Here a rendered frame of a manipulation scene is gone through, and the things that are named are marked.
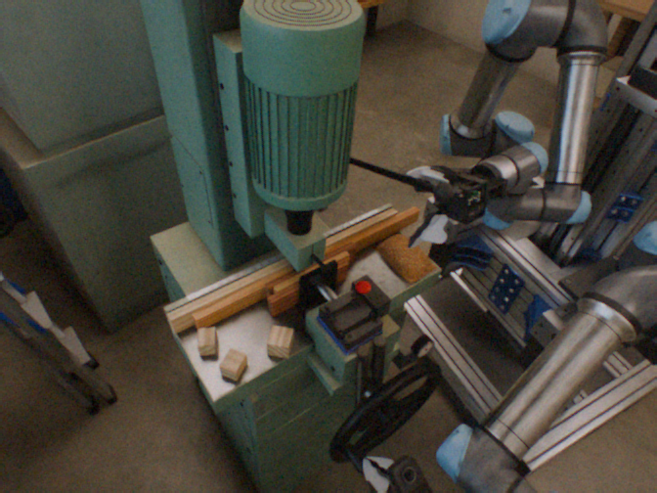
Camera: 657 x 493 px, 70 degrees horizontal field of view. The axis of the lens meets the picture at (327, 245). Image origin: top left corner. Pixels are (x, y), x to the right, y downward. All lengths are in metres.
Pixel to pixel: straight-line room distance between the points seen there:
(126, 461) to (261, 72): 1.53
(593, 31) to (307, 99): 0.67
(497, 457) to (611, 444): 1.44
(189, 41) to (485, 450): 0.79
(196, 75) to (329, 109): 0.29
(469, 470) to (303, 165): 0.52
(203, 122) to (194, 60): 0.12
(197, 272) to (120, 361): 0.94
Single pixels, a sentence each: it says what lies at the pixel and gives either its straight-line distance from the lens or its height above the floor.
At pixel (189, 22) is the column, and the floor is 1.43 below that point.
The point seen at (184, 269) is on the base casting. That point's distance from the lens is 1.26.
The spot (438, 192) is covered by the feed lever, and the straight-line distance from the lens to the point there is 0.78.
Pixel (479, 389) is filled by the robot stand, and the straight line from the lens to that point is 1.80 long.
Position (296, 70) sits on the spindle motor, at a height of 1.44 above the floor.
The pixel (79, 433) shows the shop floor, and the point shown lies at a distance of 2.02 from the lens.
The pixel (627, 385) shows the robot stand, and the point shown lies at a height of 0.23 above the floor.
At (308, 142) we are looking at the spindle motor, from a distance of 0.72.
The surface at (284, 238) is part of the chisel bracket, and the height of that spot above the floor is 1.05.
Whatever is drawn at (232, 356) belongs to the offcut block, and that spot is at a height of 0.93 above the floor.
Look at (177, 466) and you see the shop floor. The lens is 1.87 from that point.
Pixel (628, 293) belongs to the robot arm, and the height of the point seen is 1.20.
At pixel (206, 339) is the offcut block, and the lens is 0.96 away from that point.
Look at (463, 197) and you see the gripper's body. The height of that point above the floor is 1.20.
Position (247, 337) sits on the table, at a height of 0.90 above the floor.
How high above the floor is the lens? 1.74
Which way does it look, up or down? 47 degrees down
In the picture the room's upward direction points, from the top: 5 degrees clockwise
